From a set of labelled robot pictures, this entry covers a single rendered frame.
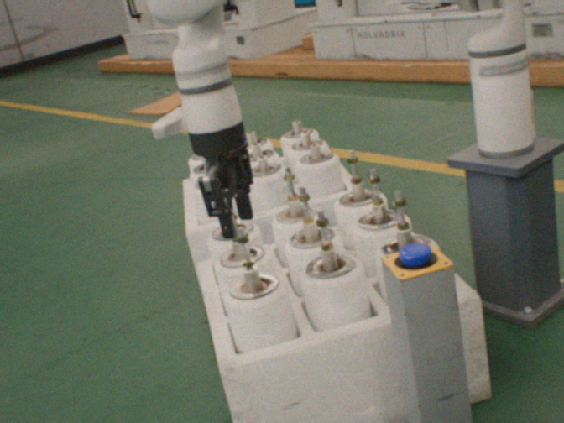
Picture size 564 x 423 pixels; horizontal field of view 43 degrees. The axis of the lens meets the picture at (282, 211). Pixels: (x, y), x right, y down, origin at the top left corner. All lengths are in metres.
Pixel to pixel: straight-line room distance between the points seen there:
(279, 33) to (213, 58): 3.42
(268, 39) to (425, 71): 1.34
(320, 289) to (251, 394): 0.18
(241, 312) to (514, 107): 0.56
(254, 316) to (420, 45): 2.42
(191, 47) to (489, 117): 0.54
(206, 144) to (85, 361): 0.72
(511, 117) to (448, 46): 1.99
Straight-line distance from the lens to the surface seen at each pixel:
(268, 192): 1.52
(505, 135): 1.24
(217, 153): 0.93
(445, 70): 3.14
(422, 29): 3.28
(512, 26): 1.19
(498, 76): 1.21
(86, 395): 1.42
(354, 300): 1.04
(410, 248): 0.89
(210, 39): 0.93
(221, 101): 0.92
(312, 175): 1.53
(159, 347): 1.49
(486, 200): 1.27
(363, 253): 1.17
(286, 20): 4.37
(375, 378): 1.08
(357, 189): 1.27
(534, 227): 1.28
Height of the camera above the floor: 0.71
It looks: 21 degrees down
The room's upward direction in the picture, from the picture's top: 12 degrees counter-clockwise
